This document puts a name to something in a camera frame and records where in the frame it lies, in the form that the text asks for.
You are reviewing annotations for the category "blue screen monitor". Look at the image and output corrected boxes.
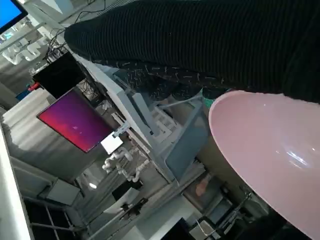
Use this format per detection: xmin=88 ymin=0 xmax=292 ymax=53
xmin=0 ymin=0 xmax=28 ymax=34

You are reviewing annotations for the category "black dark screen monitor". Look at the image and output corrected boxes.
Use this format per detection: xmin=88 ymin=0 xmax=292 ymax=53
xmin=32 ymin=52 xmax=87 ymax=100

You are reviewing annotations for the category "grey office chair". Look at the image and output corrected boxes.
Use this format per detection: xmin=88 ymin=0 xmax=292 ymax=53
xmin=149 ymin=94 xmax=210 ymax=183

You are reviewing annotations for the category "purple screen monitor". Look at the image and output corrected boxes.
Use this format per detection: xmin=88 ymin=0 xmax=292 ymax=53
xmin=36 ymin=87 xmax=113 ymax=154

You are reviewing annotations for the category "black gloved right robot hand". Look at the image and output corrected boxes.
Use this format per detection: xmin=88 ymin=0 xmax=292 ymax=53
xmin=63 ymin=0 xmax=320 ymax=105

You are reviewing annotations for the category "pink bowl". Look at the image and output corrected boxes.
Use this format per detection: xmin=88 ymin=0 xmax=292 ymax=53
xmin=208 ymin=90 xmax=320 ymax=240

